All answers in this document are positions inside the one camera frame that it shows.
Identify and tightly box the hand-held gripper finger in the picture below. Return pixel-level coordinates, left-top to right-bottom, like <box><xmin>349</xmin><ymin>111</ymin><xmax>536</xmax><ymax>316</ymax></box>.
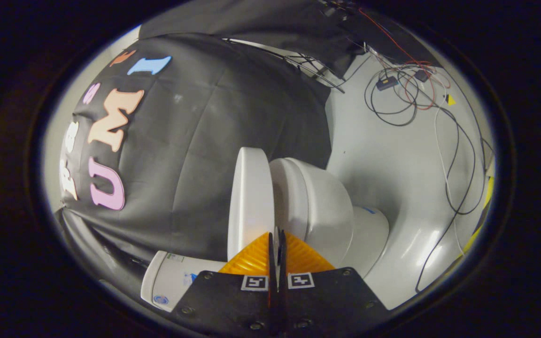
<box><xmin>278</xmin><ymin>229</ymin><xmax>390</xmax><ymax>338</ymax></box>
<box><xmin>171</xmin><ymin>231</ymin><xmax>279</xmax><ymax>338</ymax></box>

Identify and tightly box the white toilet lid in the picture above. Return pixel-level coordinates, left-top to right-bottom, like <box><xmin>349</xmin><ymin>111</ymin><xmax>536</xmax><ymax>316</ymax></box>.
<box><xmin>227</xmin><ymin>147</ymin><xmax>276</xmax><ymax>262</ymax></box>

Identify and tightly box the white toilet seat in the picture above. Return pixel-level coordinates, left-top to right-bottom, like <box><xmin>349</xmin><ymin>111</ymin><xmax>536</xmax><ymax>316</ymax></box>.
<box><xmin>269</xmin><ymin>157</ymin><xmax>309</xmax><ymax>263</ymax></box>

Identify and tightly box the white toilet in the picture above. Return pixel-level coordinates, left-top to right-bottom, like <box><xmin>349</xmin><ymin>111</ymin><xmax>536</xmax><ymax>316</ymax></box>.
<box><xmin>140</xmin><ymin>157</ymin><xmax>390</xmax><ymax>313</ymax></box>

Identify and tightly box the plain black cloth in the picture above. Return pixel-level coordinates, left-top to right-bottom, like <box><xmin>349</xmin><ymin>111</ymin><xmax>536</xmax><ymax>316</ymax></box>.
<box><xmin>54</xmin><ymin>209</ymin><xmax>158</xmax><ymax>301</ymax></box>
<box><xmin>139</xmin><ymin>0</ymin><xmax>370</xmax><ymax>78</ymax></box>

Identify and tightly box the black backdrop cloth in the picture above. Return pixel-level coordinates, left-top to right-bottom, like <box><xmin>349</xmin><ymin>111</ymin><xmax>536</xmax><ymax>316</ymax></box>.
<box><xmin>58</xmin><ymin>32</ymin><xmax>332</xmax><ymax>263</ymax></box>

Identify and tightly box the black light stand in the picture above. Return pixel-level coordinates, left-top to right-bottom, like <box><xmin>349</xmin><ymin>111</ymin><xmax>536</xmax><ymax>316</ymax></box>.
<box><xmin>224</xmin><ymin>38</ymin><xmax>346</xmax><ymax>93</ymax></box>

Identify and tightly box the yellow strip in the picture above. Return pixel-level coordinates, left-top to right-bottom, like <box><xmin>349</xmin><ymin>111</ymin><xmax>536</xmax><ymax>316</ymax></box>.
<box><xmin>461</xmin><ymin>176</ymin><xmax>495</xmax><ymax>256</ymax></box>

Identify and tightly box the coiled black cable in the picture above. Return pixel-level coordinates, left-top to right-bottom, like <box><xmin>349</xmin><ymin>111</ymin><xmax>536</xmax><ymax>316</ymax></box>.
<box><xmin>363</xmin><ymin>67</ymin><xmax>422</xmax><ymax>127</ymax></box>

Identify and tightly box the long black cable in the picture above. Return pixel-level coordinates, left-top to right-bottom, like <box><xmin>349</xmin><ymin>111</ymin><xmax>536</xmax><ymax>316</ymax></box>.
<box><xmin>415</xmin><ymin>94</ymin><xmax>487</xmax><ymax>292</ymax></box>

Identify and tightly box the red cable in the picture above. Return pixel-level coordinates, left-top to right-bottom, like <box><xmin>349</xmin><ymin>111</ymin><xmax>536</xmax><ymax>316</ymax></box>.
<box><xmin>359</xmin><ymin>8</ymin><xmax>450</xmax><ymax>111</ymax></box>

